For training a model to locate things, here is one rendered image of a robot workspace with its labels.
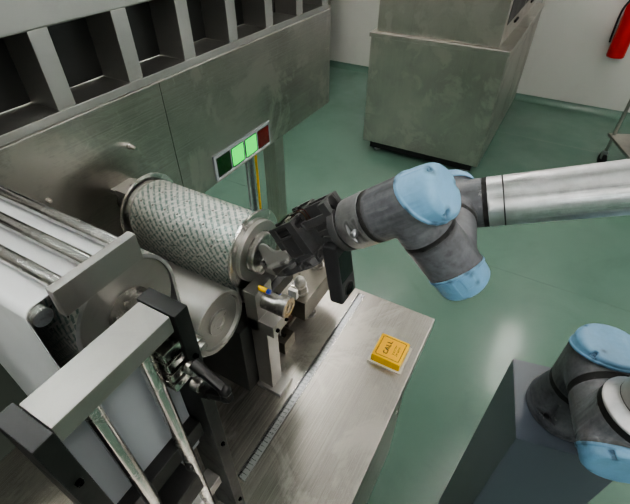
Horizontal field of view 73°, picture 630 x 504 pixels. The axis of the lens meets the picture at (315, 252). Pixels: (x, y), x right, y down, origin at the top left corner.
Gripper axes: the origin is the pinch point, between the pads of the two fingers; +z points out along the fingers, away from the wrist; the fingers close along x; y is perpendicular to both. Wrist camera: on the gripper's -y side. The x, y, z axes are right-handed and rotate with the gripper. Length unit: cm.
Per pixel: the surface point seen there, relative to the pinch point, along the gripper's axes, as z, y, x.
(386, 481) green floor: 59, -111, -27
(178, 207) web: 9.1, 17.6, 2.1
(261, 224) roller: -2.0, 7.4, -1.7
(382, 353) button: 5.6, -35.1, -14.3
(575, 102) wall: 30, -124, -451
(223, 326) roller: 7.5, -3.0, 10.9
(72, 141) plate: 17.1, 36.7, 5.6
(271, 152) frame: 59, 14, -78
